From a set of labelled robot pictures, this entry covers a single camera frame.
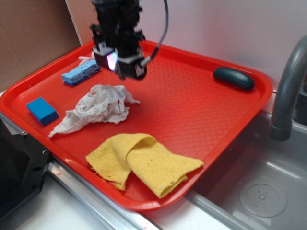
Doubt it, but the blue rectangular block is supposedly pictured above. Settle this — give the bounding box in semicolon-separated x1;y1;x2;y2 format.
26;97;59;126

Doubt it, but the grey faucet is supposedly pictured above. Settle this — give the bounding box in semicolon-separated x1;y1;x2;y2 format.
269;36;307;141

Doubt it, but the grey sink basin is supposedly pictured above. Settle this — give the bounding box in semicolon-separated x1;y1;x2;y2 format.
187;112;307;230

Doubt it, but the dark teal oval object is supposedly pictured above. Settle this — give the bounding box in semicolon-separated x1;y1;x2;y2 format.
213;67;255;91

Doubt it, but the brown cardboard panel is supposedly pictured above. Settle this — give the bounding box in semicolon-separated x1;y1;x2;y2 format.
0;0;80;91

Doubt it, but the crumpled white paper towel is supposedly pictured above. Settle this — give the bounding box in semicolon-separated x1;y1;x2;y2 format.
48;84;141;138

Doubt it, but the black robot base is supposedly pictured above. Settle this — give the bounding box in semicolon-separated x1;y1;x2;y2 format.
0;121;51;220

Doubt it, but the pink plush toy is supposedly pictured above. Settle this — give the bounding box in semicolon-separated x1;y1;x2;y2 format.
78;51;95;65

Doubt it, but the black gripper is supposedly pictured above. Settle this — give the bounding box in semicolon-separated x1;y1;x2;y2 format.
91;0;145;58

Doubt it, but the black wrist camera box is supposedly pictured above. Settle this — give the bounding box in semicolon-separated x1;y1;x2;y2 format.
93;47;147;80

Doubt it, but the black cable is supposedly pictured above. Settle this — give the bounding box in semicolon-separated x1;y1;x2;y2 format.
140;0;169;68

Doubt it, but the blue sponge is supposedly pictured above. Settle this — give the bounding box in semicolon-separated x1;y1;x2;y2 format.
61;60;101;86

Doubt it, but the yellow cloth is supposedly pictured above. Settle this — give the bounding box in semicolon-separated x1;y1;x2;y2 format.
85;133;203;199

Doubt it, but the red plastic tray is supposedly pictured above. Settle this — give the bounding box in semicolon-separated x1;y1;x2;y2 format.
0;42;273;211

